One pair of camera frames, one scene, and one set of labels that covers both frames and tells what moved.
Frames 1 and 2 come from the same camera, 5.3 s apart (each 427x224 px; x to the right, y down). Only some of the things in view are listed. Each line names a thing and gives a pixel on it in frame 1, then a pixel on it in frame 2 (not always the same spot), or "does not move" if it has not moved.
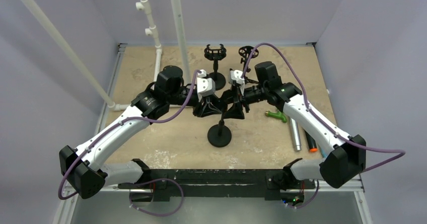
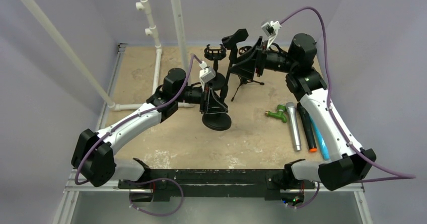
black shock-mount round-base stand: [216, 55] does not move
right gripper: [237, 96] → [259, 60]
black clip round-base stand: [220, 135] → [219, 122]
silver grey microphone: [296, 134] does not move
